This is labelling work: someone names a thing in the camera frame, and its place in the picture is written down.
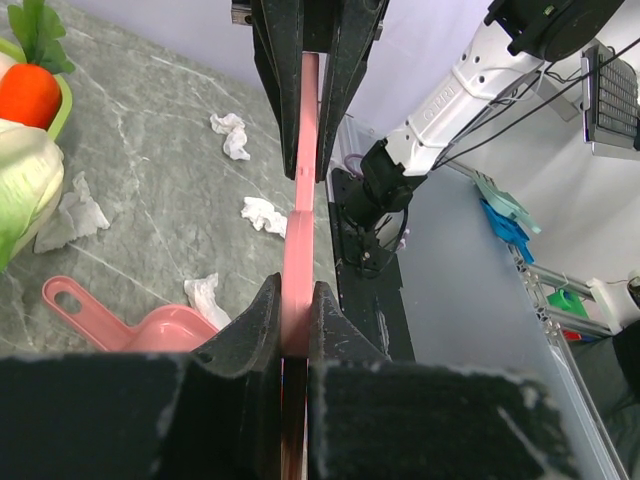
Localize teal and blue plastic parts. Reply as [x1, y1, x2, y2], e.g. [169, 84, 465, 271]
[471, 172, 541, 264]

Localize orange carrot toy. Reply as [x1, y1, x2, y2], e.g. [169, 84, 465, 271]
[1, 63, 62, 130]

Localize paper scrap right side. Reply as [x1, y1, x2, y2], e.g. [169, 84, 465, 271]
[209, 113, 251, 161]

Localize green plastic object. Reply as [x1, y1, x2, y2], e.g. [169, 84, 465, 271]
[547, 289, 588, 318]

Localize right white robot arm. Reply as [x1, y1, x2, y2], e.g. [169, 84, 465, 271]
[231, 1, 620, 230]

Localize dark green leafy vegetable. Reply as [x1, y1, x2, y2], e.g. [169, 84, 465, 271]
[7, 0, 75, 75]

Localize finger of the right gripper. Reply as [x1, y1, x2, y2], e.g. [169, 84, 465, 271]
[250, 0, 303, 179]
[315, 0, 388, 181]

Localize paper scrap front centre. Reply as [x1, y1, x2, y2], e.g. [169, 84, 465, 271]
[240, 197, 287, 239]

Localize pink hand brush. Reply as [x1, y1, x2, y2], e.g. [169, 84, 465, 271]
[281, 53, 319, 479]

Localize paper scrap near tray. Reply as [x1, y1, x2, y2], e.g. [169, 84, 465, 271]
[33, 171, 111, 254]

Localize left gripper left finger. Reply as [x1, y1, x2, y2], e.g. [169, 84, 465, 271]
[1, 274, 281, 479]

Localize front green lettuce head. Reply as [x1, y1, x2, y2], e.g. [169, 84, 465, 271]
[1, 120, 64, 267]

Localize aluminium frame rail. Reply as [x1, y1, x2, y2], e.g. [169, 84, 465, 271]
[469, 167, 636, 480]

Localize pink plastic dustpan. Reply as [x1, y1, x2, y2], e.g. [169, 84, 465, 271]
[42, 275, 220, 354]

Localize grey keyboard device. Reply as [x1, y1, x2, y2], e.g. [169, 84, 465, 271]
[581, 40, 639, 160]

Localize green plastic tray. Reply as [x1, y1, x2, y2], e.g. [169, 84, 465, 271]
[0, 38, 73, 142]

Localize paper scrap beside dustpan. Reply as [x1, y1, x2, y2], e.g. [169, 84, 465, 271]
[183, 272, 231, 330]

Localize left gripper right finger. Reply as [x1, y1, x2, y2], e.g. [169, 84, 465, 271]
[308, 282, 580, 479]

